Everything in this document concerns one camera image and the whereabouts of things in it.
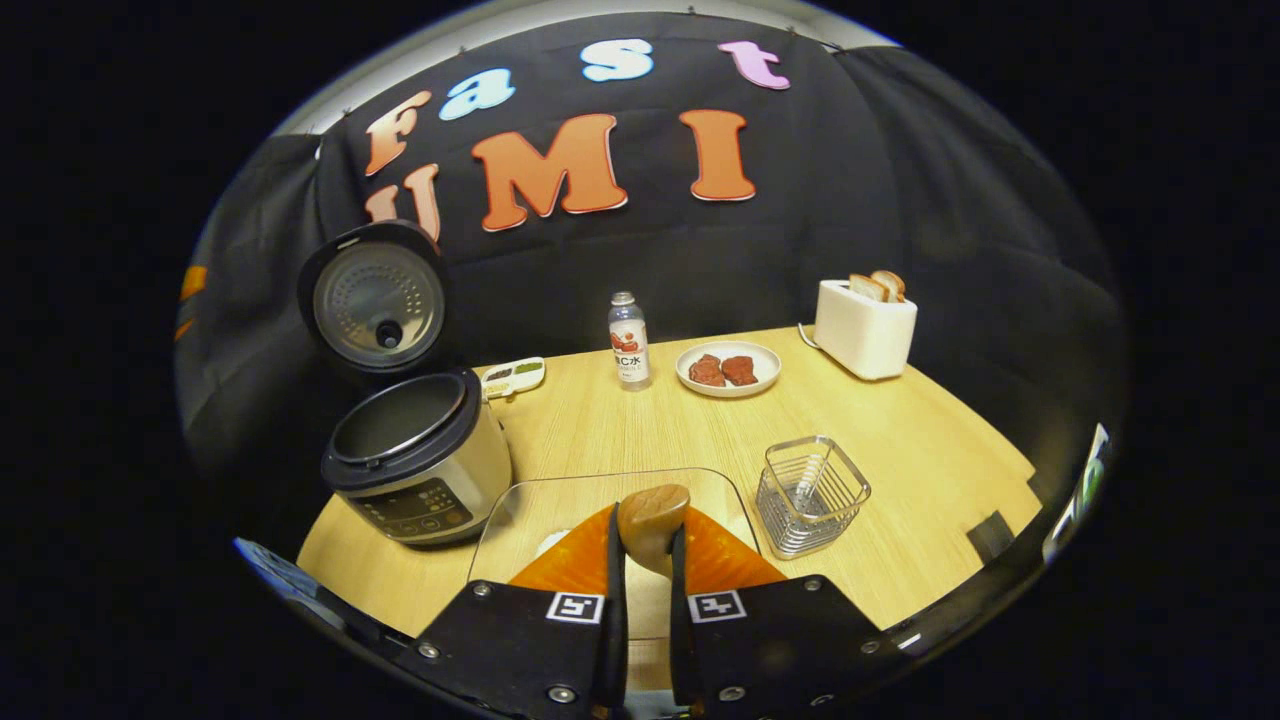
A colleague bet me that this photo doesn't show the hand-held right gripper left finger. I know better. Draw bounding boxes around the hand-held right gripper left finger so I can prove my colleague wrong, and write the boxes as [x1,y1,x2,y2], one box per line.
[395,503,629,716]

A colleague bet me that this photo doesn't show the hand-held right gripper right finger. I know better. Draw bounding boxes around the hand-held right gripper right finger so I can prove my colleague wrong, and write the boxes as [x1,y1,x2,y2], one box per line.
[670,505,906,713]

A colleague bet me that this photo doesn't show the wooden spoon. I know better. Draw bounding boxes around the wooden spoon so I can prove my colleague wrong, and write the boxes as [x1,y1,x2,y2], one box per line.
[617,484,691,691]

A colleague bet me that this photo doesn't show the metal wire chopstick holder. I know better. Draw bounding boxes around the metal wire chopstick holder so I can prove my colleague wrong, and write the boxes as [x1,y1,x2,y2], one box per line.
[756,436,872,560]

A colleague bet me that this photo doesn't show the dark grey rice cooker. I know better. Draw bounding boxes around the dark grey rice cooker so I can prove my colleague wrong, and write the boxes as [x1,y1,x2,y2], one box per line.
[297,220,513,548]

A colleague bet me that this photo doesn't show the white round plate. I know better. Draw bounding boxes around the white round plate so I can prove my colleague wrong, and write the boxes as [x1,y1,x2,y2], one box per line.
[676,340,782,399]

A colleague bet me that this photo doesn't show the white divided bean dish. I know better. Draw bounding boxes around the white divided bean dish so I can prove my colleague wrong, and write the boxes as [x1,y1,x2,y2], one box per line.
[480,357,547,403]

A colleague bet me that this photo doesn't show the clear water bottle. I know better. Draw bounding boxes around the clear water bottle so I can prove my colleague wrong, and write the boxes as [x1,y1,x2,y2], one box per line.
[608,291,652,391]

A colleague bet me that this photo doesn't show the black tape patch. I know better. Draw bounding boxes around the black tape patch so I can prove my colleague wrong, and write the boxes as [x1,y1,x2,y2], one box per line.
[967,510,1017,564]

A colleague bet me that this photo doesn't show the white toaster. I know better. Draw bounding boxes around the white toaster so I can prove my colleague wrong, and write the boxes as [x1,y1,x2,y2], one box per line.
[814,279,918,382]

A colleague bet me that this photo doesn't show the black backdrop cloth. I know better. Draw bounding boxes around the black backdrop cloth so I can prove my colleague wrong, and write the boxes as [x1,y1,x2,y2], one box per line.
[175,10,1131,521]

